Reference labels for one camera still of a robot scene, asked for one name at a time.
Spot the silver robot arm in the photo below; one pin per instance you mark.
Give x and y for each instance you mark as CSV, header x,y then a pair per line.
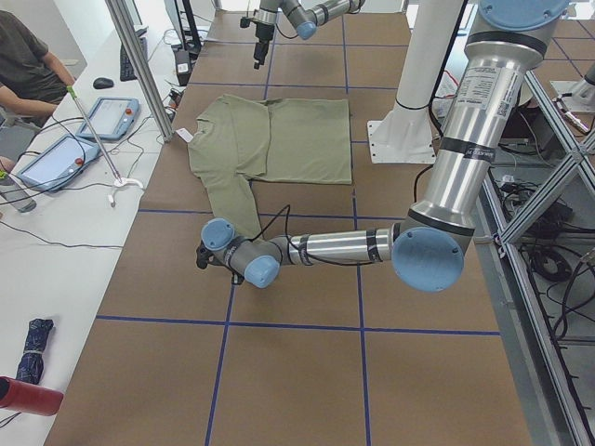
x,y
427,249
305,21

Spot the folded dark blue umbrella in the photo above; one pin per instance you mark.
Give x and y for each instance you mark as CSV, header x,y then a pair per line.
x,y
31,365

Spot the grey water bottle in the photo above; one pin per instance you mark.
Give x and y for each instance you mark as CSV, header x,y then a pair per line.
x,y
15,195

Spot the white paper hang tag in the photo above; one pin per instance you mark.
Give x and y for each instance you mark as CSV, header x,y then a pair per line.
x,y
185,134

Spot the blue teach pendant near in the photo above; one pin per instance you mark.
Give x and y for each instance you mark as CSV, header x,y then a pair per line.
x,y
59,164

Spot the black computer mouse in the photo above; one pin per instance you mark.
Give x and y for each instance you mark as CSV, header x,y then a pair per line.
x,y
103,83

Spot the red cylindrical bottle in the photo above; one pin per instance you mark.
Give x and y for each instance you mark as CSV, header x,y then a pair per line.
x,y
25,397

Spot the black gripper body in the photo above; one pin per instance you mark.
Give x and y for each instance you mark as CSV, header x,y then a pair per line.
x,y
203,255
261,35

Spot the blue teach pendant far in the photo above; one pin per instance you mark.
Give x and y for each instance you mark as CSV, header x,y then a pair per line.
x,y
112,118

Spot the aluminium frame rack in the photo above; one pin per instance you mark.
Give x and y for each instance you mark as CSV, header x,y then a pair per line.
x,y
536,244

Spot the aluminium frame post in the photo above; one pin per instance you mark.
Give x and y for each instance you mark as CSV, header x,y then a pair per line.
x,y
125,29

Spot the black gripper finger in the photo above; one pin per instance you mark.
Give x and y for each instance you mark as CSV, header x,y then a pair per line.
x,y
257,62

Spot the seated person in olive shirt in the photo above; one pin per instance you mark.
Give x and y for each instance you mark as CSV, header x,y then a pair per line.
x,y
33,80

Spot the black labelled box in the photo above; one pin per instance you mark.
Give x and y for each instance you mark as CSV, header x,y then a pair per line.
x,y
183,66

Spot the olive green long-sleeve shirt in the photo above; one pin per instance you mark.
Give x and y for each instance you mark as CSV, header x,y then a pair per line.
x,y
289,140

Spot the blue teach pendant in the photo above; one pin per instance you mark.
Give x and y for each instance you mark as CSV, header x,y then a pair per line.
x,y
59,164
112,118

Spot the metal reacher stick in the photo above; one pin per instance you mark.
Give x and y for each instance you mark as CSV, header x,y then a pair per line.
x,y
119,181

